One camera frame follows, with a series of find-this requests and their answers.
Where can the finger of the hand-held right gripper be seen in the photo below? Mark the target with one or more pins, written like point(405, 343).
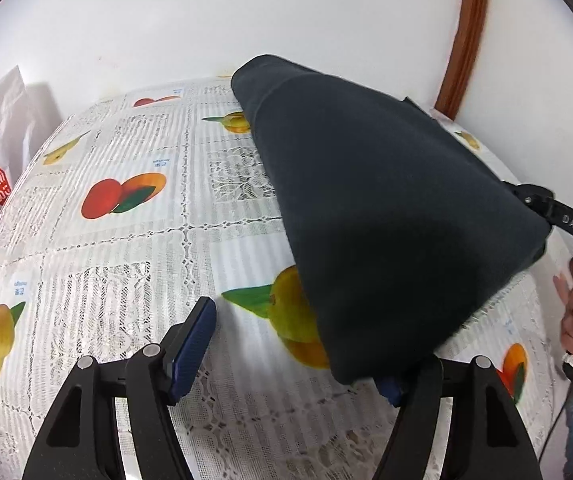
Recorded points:
point(533, 195)

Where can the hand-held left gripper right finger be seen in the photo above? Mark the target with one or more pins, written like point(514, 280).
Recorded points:
point(391, 391)

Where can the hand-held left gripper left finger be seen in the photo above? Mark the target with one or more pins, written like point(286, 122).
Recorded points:
point(194, 345)

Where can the dark navy garment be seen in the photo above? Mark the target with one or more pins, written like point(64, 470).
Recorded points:
point(391, 210)

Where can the fruit print lace tablecloth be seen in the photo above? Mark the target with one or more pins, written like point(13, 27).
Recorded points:
point(141, 270)

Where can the brown wooden door trim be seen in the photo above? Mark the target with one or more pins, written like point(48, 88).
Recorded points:
point(471, 25)

